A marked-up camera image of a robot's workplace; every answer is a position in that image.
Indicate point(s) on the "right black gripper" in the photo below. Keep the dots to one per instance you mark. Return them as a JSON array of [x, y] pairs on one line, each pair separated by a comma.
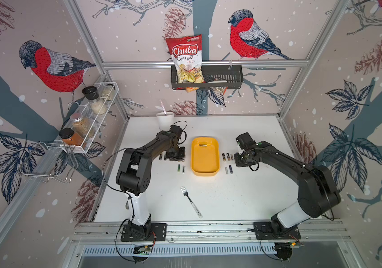
[[236, 162]]

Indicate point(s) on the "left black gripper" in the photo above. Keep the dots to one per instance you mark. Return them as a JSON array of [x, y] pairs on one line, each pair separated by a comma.
[[181, 157]]

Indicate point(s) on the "yellow plastic storage box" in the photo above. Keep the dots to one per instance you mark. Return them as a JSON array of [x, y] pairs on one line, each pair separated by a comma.
[[205, 160]]

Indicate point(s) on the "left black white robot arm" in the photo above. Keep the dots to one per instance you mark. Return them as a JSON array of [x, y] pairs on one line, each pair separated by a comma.
[[134, 176]]

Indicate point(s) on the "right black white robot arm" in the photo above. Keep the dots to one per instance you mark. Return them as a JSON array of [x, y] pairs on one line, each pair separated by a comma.
[[317, 190]]

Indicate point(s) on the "white ceramic cup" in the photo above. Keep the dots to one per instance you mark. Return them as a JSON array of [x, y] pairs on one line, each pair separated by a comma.
[[165, 120]]

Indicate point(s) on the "silver metal fork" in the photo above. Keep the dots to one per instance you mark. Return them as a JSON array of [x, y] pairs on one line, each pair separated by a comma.
[[186, 194]]

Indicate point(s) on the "small clear spice jar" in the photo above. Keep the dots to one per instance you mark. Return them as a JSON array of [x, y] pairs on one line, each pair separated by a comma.
[[108, 92]]

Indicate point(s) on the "clear acrylic spice rack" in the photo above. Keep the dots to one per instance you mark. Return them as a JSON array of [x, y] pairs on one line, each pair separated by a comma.
[[97, 120]]

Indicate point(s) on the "silver lid spice jar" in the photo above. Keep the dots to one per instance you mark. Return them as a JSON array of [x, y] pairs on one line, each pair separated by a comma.
[[82, 125]]

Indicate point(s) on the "red cassava chips bag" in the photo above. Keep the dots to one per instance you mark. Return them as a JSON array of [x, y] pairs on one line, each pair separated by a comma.
[[186, 54]]

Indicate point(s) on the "red spice jar black lid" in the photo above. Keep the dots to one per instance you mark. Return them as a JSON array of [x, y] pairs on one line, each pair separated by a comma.
[[70, 137]]

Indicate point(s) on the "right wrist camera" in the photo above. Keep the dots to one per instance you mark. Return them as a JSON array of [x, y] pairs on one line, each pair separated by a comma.
[[245, 141]]

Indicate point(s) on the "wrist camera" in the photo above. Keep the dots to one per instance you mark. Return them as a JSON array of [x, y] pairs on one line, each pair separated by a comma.
[[177, 131], [245, 141]]

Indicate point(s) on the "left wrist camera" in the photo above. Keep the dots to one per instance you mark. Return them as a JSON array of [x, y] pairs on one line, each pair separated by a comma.
[[177, 131]]

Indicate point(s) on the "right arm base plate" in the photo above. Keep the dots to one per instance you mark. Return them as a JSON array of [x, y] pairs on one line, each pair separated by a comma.
[[266, 230]]

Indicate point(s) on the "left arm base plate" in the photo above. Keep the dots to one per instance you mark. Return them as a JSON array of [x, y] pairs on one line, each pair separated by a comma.
[[155, 232]]

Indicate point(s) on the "black wall basket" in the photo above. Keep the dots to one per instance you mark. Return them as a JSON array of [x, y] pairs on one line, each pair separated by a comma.
[[230, 77]]

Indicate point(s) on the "wire rack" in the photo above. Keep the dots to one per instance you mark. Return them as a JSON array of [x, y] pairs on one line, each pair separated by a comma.
[[63, 167]]

